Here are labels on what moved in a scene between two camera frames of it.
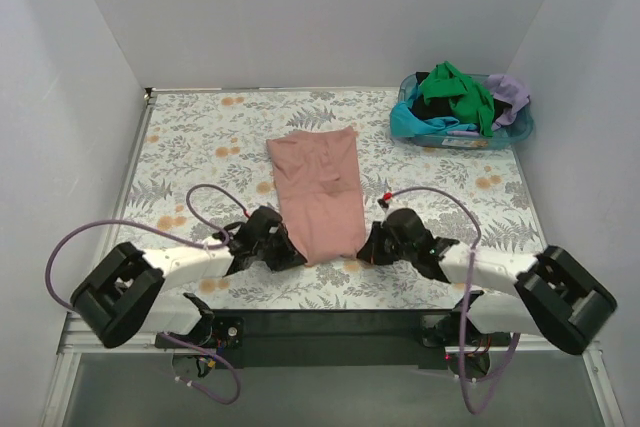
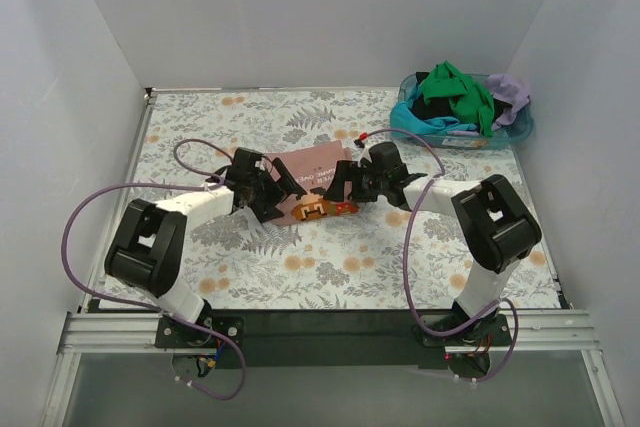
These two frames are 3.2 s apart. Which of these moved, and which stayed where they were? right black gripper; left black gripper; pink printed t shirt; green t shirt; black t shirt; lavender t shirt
Moved: left black gripper; right black gripper; pink printed t shirt
Stayed: lavender t shirt; green t shirt; black t shirt
